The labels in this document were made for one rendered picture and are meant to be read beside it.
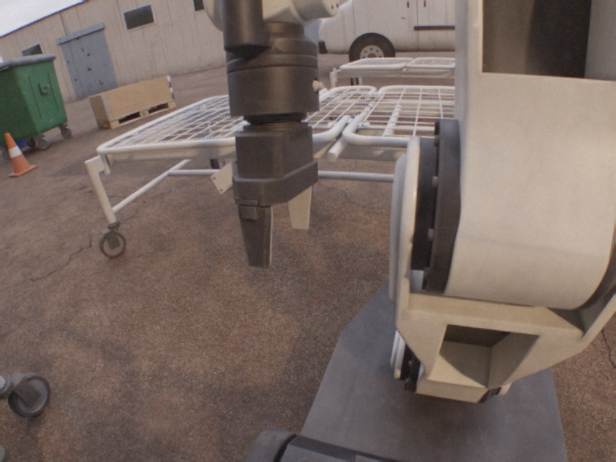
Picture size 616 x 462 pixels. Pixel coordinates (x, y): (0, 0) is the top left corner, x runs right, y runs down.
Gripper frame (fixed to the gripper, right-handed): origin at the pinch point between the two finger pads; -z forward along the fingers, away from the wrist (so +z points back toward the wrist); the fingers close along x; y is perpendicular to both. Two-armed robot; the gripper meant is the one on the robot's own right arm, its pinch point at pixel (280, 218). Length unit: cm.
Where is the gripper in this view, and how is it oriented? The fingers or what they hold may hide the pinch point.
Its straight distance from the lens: 36.7
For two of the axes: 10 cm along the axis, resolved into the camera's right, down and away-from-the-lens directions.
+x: -3.8, 3.6, -8.5
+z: -0.5, -9.3, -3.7
